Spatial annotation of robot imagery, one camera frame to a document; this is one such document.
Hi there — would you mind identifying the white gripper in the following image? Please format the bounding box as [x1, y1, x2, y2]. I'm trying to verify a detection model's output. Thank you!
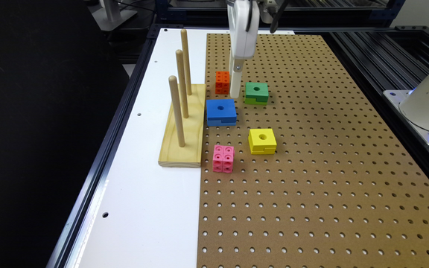
[227, 0, 259, 99]

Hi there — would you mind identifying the blue block with hole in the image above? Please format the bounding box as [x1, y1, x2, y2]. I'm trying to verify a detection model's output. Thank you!
[206, 99, 237, 126]

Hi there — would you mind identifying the orange cube block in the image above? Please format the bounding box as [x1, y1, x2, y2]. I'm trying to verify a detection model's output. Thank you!
[215, 71, 230, 95]

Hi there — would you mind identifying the green block with hole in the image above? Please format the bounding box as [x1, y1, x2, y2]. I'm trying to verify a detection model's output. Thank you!
[244, 82, 269, 105]

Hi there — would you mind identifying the yellow block with hole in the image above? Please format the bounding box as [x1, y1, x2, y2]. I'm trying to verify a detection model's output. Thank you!
[248, 129, 277, 155]

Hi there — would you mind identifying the pink cube block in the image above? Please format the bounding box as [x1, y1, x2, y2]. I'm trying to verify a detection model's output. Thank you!
[212, 145, 235, 173]

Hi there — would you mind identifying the middle wooden peg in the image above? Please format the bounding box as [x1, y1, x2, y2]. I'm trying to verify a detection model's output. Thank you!
[176, 49, 189, 118]

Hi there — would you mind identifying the wooden peg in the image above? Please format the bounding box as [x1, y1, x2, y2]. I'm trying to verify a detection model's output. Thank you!
[180, 28, 192, 95]
[176, 49, 189, 118]
[168, 75, 185, 147]

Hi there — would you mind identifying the near wooden peg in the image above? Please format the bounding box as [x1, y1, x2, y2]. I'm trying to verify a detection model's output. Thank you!
[168, 75, 185, 147]

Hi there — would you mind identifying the far wooden peg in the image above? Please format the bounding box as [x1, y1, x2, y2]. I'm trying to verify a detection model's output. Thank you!
[180, 28, 192, 95]

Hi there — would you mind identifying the wooden peg stand base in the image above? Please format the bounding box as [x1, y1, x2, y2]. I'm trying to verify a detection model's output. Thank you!
[158, 84, 206, 168]

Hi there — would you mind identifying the grey monitor stand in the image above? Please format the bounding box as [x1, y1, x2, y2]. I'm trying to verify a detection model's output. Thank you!
[92, 0, 137, 31]

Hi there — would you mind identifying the brown pegboard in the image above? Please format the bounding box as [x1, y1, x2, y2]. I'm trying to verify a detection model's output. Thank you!
[197, 34, 429, 267]

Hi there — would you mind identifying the black aluminium frame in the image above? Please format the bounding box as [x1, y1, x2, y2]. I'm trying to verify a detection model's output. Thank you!
[48, 16, 429, 267]

